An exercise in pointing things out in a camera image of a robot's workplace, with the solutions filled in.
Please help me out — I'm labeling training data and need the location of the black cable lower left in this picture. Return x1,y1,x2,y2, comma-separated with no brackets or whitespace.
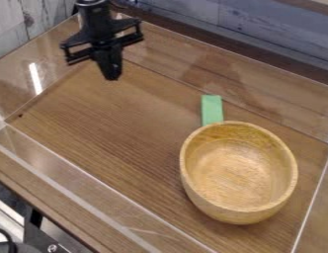
0,226,20,253

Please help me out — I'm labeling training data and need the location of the black table frame bracket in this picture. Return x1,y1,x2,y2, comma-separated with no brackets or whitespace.
20,207,84,253

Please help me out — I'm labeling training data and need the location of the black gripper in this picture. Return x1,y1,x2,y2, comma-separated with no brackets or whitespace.
59,0,143,80

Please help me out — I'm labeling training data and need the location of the wooden brown bowl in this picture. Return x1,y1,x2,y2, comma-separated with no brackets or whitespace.
179,121,298,224

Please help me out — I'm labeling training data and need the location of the clear acrylic enclosure wall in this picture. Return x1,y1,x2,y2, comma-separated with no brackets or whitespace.
0,19,328,253

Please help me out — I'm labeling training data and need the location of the green rectangular block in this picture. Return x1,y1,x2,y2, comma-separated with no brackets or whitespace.
200,95,223,126

